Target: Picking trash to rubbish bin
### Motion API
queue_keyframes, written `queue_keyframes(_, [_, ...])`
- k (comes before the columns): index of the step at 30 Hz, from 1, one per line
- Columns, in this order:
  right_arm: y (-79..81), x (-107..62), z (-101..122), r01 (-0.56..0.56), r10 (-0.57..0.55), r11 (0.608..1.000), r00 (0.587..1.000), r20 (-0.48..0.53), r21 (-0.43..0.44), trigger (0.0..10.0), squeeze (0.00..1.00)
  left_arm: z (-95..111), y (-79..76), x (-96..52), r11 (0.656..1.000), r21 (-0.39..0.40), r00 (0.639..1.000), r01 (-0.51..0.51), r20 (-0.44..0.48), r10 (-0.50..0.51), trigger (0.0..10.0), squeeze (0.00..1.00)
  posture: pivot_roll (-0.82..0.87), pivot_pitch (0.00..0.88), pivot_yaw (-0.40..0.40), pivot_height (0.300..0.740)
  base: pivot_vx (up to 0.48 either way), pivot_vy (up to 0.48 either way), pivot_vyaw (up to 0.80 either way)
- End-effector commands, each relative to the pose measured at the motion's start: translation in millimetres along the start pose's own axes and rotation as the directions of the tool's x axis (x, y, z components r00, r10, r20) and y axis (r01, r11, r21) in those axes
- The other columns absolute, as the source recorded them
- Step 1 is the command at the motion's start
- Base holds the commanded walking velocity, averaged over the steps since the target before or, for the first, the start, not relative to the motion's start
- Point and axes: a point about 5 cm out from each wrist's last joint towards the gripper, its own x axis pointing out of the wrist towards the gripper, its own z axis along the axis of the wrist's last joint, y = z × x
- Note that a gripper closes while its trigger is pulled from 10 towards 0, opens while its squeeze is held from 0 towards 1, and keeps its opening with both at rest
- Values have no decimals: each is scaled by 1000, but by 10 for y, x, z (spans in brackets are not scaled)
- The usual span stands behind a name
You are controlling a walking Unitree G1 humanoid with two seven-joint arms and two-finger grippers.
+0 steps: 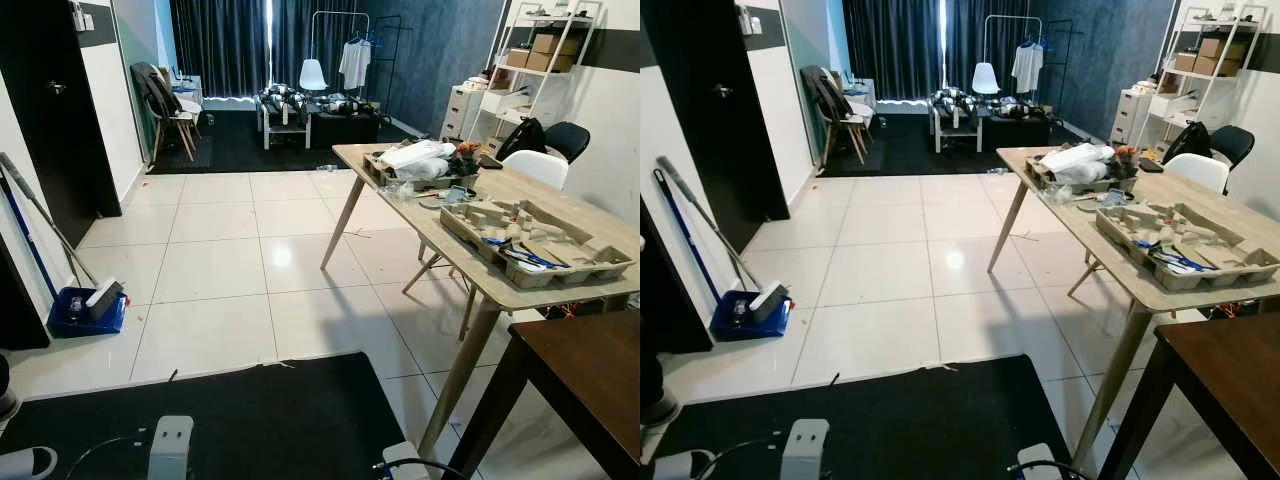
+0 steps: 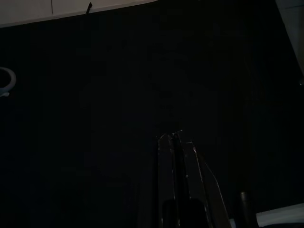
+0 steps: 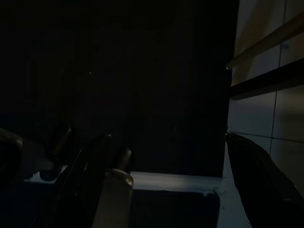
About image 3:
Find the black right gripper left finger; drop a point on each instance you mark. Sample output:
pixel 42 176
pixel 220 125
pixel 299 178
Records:
pixel 78 185

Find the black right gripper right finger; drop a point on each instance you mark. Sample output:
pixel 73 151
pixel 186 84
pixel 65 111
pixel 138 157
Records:
pixel 261 185

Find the grey robot left leg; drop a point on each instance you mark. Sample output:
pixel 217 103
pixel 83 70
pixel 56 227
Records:
pixel 28 152

